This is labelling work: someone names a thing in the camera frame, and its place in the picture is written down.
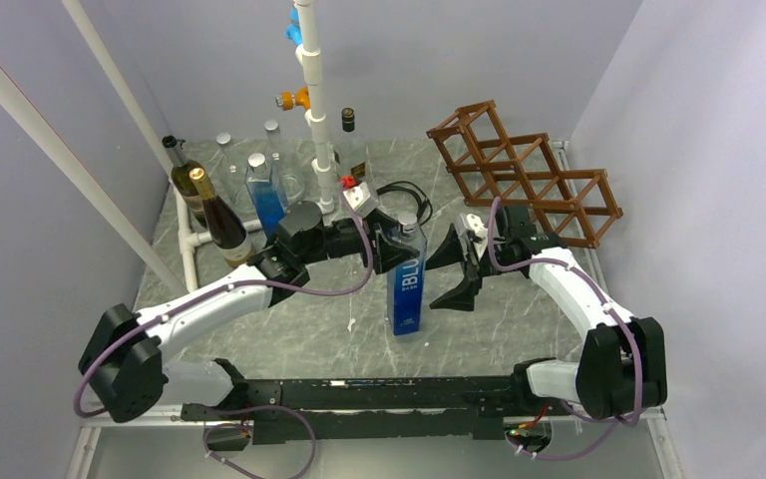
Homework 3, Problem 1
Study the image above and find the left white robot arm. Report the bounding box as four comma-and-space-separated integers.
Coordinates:
73, 201, 418, 423

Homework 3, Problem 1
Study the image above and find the orange pipe-mounted fitting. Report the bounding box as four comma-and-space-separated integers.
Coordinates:
275, 87, 311, 111

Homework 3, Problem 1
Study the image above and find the clear bottle green label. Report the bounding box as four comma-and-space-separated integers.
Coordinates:
264, 120, 306, 204

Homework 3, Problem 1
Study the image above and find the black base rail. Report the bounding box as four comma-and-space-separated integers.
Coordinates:
168, 375, 569, 451

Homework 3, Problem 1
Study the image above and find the brown bottle gold foil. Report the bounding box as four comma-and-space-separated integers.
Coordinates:
189, 168, 255, 267

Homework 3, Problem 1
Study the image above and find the clear bottle white cap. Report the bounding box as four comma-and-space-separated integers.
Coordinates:
215, 132, 255, 221

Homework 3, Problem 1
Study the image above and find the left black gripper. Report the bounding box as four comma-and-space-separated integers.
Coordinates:
299, 207, 419, 273

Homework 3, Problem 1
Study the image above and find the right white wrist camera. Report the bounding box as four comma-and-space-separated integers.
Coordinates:
454, 213, 489, 248

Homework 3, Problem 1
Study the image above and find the brown wooden wine rack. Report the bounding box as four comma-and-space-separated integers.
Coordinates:
426, 100, 623, 248

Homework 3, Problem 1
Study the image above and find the green wine bottle silver foil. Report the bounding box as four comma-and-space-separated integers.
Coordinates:
162, 135, 206, 228

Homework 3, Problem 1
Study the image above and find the blue pipe-mounted fitting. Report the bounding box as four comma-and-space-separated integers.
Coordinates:
284, 7, 303, 46

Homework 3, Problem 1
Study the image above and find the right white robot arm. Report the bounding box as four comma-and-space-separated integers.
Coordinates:
426, 206, 667, 423

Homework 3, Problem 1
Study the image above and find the coiled black cable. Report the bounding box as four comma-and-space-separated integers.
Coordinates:
376, 181, 435, 228

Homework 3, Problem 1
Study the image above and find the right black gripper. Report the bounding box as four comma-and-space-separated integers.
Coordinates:
421, 224, 518, 311

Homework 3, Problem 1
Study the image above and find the white PVC pipe frame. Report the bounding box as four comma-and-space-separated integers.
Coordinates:
0, 1, 340, 294

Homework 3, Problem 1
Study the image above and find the blue square bottle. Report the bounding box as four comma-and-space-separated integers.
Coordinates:
245, 153, 288, 238

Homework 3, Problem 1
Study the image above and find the blue Blue Dash bottle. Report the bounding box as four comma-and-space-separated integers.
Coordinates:
387, 212, 427, 336

